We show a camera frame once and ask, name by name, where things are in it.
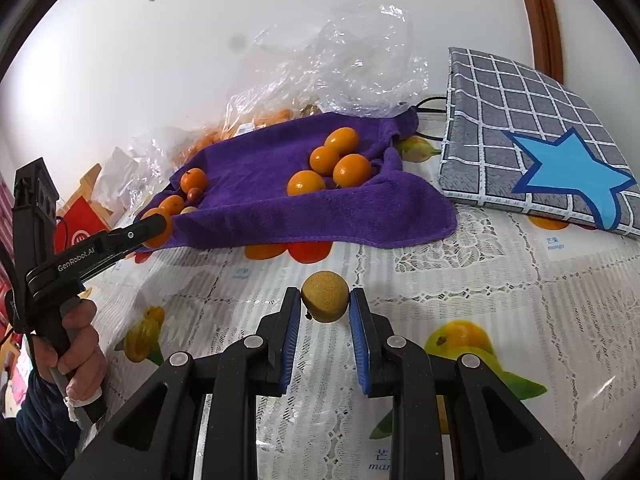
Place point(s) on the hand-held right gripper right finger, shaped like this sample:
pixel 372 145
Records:
pixel 361 345

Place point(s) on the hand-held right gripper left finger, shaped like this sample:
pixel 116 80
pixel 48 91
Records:
pixel 289 345

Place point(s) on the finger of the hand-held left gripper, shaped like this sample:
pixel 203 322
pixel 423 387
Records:
pixel 140 232

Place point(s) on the yellowish round fruit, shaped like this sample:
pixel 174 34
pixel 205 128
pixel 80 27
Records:
pixel 189 210
pixel 325 296

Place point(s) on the orange mandarin with stem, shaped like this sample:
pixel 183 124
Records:
pixel 193 179

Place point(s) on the orange kumquat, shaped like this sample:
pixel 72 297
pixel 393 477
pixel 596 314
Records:
pixel 322 158
pixel 306 183
pixel 341 141
pixel 352 170

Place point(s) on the person's left forearm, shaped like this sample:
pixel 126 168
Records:
pixel 40 425

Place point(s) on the person's left hand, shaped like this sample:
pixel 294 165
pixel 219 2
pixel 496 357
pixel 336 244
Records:
pixel 85 350

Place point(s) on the red box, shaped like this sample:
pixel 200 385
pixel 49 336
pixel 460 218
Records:
pixel 77 220

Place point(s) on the white plastic bag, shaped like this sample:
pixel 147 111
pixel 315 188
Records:
pixel 117 170

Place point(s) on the small red-orange fruit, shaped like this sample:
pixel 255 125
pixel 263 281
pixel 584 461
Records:
pixel 195 193

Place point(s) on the small clear plastic bag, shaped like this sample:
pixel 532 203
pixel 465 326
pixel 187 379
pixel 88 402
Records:
pixel 155 155

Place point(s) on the pile of bagged orange fruit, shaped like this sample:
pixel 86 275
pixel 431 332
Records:
pixel 215 137

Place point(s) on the purple towel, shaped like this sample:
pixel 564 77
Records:
pixel 260 200

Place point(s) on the large clear plastic bag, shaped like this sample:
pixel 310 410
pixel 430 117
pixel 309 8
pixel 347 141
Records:
pixel 350 60

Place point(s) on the grey checked cushion blue star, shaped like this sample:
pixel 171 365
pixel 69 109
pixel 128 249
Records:
pixel 500 110

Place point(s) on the brown wooden door frame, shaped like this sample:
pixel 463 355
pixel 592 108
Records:
pixel 542 20

